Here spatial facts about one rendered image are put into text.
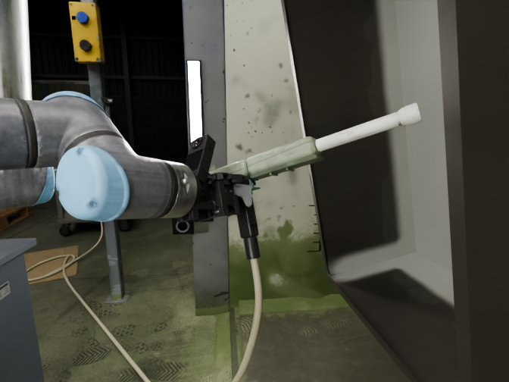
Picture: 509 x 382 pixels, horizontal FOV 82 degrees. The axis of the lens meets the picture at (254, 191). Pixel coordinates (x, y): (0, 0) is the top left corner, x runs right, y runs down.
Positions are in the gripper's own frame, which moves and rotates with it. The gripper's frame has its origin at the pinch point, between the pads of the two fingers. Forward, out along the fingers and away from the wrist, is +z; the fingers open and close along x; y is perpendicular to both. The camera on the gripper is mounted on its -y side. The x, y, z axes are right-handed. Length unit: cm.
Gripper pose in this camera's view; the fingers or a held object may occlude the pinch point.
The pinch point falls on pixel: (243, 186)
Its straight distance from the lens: 66.5
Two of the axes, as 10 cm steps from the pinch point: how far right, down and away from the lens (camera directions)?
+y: 1.9, 9.7, -1.7
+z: 5.2, 0.5, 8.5
